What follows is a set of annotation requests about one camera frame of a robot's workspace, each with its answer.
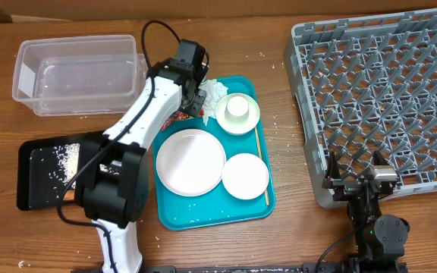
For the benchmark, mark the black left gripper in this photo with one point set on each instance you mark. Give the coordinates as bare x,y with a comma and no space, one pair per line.
199,97

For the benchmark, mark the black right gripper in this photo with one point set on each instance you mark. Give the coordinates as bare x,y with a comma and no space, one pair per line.
345,186

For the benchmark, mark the white napkin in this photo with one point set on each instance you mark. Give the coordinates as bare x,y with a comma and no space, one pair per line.
215,92

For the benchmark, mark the red snack wrapper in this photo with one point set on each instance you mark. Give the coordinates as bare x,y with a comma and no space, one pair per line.
177,116

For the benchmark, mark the large white plate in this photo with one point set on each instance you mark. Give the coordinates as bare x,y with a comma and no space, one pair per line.
190,162

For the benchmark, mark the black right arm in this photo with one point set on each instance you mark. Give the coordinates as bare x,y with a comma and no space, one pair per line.
379,238

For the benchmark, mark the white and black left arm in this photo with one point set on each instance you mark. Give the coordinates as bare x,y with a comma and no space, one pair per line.
112,179

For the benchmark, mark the grey dishwasher rack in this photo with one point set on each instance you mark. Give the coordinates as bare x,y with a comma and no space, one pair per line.
365,85

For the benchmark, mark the white cup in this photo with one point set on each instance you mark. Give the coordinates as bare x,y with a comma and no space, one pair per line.
237,107

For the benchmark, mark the white bowl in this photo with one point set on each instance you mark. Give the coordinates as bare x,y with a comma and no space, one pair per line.
237,126

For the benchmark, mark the wooden chopstick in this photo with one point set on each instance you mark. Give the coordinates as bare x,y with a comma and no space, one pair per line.
263,170

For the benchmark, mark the clear plastic storage bin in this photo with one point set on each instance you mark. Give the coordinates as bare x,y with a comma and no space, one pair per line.
78,75

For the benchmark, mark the small white plate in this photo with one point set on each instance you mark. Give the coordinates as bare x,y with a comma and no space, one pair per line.
240,176

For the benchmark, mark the teal serving tray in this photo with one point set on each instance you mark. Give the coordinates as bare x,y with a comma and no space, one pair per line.
216,207

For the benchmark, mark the black plastic tray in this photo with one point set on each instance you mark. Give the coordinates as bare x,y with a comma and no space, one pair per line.
26,200

